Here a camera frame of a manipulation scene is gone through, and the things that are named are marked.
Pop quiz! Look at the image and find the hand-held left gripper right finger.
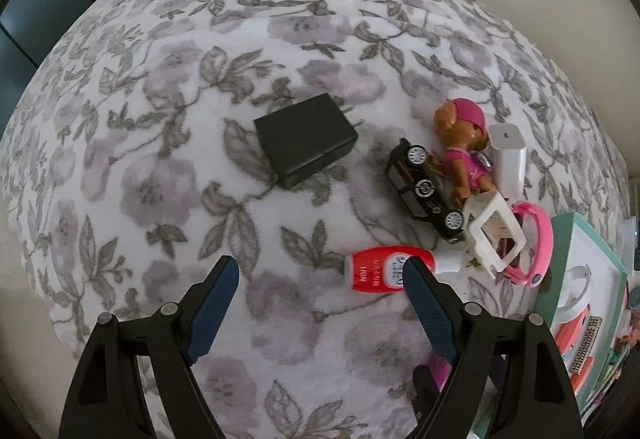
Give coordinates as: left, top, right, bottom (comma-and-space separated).
402, 256, 585, 439

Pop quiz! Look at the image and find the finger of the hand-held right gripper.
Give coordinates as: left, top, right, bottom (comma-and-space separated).
413, 364, 448, 425

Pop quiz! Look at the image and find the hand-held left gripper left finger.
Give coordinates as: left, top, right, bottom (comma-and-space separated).
59, 255, 240, 439

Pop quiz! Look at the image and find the red and white tube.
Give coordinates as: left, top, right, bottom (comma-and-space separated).
347, 245, 436, 294

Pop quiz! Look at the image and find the white plug adapter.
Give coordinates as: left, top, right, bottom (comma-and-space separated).
462, 191, 527, 280

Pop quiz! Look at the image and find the black toy car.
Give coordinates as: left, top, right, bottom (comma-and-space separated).
385, 138, 468, 242

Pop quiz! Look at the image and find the pink toy car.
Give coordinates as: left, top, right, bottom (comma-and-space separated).
500, 201, 555, 287

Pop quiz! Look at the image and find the orange and blue utility knife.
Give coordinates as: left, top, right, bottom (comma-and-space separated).
559, 311, 602, 395

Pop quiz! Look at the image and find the white curved band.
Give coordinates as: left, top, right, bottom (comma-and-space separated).
554, 265, 594, 326

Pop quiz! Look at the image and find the gold patterned lighter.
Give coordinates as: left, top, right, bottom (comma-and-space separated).
570, 316, 604, 375

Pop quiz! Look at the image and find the white wall charger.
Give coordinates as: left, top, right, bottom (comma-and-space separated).
487, 123, 528, 197

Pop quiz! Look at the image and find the brown toy dog figure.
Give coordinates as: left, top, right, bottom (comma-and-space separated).
432, 99, 493, 210

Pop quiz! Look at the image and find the teal box tray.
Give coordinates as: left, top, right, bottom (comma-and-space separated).
542, 213, 632, 439

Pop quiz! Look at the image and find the black wall charger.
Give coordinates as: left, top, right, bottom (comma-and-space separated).
253, 93, 365, 190

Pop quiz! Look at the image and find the dark cabinet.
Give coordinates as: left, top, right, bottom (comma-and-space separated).
0, 0, 96, 90

